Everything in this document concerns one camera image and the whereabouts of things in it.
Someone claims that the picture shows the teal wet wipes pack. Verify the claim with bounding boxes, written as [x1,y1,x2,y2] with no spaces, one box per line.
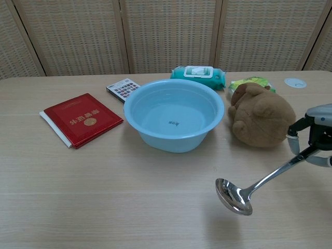
[170,65,227,91]

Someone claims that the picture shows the round white table grommet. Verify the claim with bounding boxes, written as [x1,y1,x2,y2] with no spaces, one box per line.
[284,77,307,89]

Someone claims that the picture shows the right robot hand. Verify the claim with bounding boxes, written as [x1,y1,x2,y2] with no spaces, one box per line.
[286,103,332,168]

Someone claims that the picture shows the woven folding screen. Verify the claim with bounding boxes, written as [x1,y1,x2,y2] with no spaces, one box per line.
[0,0,332,80]

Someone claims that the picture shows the brown plush toy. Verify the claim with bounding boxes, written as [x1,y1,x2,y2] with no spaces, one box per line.
[228,84,297,149]

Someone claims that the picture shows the small colourful printed box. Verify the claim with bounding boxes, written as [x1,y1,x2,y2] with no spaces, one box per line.
[106,78,141,104]

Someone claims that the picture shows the stainless steel ladle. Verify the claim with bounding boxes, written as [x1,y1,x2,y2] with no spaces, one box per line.
[215,147,320,216]

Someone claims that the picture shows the light blue plastic basin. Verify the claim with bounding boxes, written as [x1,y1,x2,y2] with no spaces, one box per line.
[123,78,225,154]

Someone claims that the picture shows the green tissue pack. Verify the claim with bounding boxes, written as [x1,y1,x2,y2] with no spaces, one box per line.
[227,76,277,101]

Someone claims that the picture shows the red certificate folder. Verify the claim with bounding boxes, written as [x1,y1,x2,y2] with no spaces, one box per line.
[43,93,124,150]

